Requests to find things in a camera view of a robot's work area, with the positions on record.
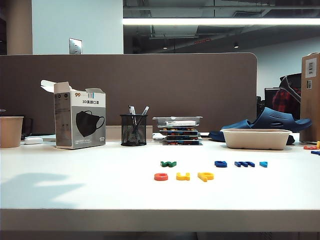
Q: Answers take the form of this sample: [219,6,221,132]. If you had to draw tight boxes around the yellow letter p magnet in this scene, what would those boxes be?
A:
[197,171,215,183]

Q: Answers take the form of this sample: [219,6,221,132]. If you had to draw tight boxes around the flat pack of letter magnets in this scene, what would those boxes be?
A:
[162,134,202,140]
[161,139,203,146]
[159,127,200,133]

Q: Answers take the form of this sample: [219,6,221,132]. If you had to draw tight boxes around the dark blue letter m magnet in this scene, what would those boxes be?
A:
[234,161,256,168]

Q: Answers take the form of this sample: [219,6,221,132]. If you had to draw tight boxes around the brown paper cup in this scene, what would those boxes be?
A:
[0,116,25,149]

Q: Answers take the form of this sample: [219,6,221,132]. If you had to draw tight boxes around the clear plastic case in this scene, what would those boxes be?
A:
[152,115,203,129]

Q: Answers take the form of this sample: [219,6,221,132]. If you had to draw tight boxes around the black and silver pen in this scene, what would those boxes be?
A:
[135,106,150,131]
[128,104,138,126]

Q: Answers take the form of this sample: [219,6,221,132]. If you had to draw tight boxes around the black mesh pen holder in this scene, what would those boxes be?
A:
[119,114,148,147]

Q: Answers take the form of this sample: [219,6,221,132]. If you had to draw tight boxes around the brown desk partition panel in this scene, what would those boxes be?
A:
[0,52,258,136]

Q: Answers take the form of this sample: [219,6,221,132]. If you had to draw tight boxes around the navy blue foam slipper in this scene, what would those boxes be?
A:
[208,119,253,143]
[250,107,313,134]

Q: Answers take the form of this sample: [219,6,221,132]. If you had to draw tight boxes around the grey face mask box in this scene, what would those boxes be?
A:
[40,79,107,150]

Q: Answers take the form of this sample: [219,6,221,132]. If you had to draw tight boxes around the beige pulp food tray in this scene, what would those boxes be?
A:
[220,128,293,151]

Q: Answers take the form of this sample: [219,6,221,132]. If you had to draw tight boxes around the white ceiling light strip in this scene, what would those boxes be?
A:
[122,18,320,26]

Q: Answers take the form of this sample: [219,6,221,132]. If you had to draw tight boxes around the computer monitor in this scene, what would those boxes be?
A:
[264,87,280,108]

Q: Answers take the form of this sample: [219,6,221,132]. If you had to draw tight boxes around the person in red plaid shirt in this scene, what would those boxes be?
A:
[271,73,302,120]

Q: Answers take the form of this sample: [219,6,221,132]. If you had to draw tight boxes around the white earbuds case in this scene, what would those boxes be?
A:
[24,136,44,145]

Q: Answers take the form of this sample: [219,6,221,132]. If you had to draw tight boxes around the brown cardboard box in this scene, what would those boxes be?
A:
[300,52,320,144]

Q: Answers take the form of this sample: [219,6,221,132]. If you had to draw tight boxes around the metal wall switch plate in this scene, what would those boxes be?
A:
[68,37,83,55]

